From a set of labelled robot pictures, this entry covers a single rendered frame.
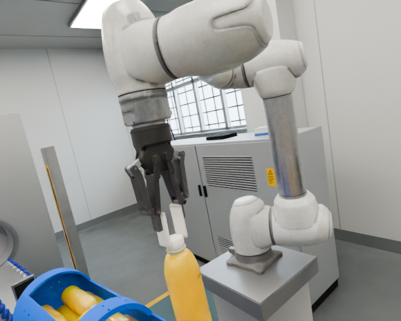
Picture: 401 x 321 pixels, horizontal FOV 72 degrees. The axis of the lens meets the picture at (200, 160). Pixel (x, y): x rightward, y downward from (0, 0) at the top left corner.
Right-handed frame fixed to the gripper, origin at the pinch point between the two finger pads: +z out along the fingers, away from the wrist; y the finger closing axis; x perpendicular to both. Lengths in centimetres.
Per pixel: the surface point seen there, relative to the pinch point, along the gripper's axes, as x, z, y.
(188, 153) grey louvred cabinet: -165, 15, -172
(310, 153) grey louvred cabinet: -41, 24, -182
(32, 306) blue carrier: -62, 31, 15
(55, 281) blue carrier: -75, 32, 3
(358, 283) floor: -25, 150, -211
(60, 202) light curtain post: -130, 14, -25
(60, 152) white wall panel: -488, -5, -167
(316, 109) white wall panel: -69, -4, -284
